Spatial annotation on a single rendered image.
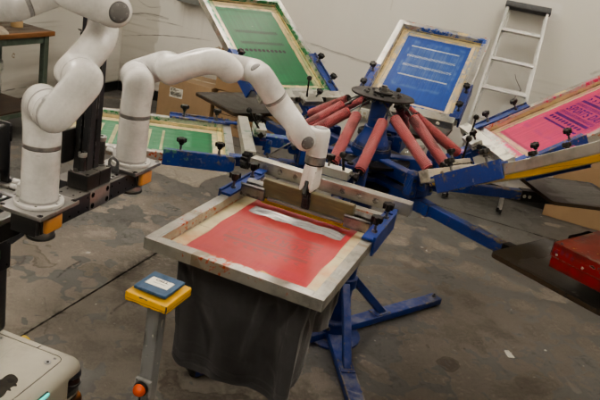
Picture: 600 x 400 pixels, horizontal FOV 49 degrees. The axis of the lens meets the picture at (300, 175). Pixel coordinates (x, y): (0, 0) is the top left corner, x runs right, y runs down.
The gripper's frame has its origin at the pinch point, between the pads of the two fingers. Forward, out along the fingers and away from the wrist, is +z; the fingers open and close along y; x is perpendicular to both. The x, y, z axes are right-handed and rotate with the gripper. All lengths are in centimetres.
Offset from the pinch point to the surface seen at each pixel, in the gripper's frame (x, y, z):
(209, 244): -15.5, 44.1, 5.7
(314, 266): 17.3, 35.1, 6.0
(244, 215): -17.5, 15.3, 5.8
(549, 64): 66, -413, -26
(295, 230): 2.2, 13.9, 6.0
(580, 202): 99, -124, 8
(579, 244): 93, -15, -8
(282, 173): -19.6, -22.1, 0.1
